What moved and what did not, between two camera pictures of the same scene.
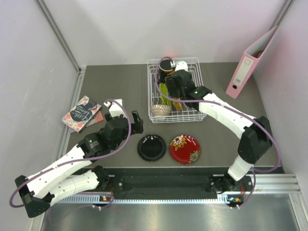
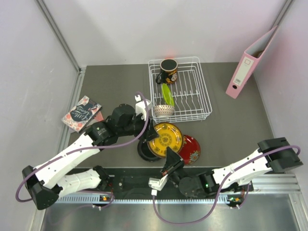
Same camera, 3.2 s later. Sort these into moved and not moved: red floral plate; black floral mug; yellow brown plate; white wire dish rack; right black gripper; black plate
Moved: right black gripper; yellow brown plate
Not moved: black plate; white wire dish rack; red floral plate; black floral mug
